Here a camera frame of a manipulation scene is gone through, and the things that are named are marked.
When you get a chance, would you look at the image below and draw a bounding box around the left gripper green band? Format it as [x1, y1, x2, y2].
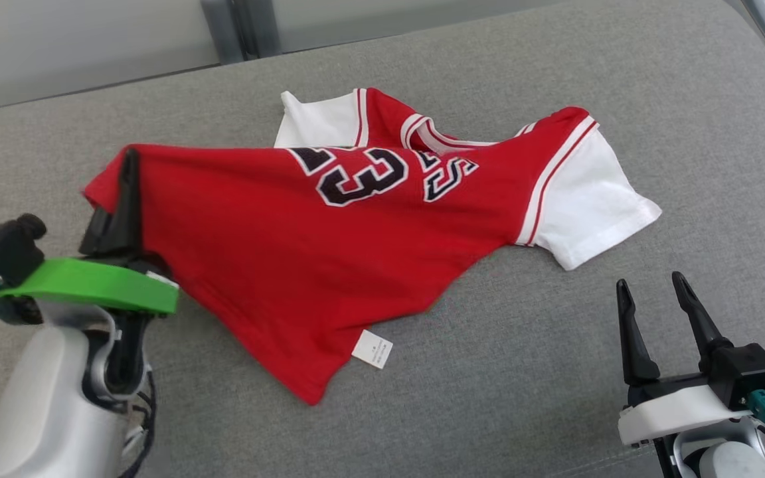
[0, 149, 180, 315]

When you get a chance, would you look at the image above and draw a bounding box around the red and white basketball jersey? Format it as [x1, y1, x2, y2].
[82, 86, 663, 406]

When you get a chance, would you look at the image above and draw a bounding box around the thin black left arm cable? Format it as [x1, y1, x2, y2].
[117, 372, 157, 478]

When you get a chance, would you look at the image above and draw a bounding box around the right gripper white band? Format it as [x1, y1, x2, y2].
[616, 271, 765, 447]

